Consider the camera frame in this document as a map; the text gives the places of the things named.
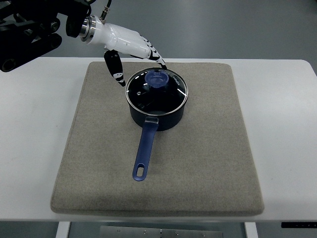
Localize dark pot blue handle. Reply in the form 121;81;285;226
129;101;187;181

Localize beige fabric mat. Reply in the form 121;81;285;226
51;62;264;217

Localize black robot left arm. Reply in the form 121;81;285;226
0;0;93;72

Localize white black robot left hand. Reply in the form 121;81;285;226
79;16;167;87

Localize glass lid blue knob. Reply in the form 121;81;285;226
125;67;188;115

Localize white left table leg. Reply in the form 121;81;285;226
55;222;71;238

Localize white table leg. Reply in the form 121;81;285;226
55;222;71;238
244;222;259;238

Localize black table control panel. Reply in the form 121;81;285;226
281;222;317;229

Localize grey metal base plate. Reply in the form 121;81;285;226
99;226;223;238

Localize white right table leg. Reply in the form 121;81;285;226
244;222;259;238

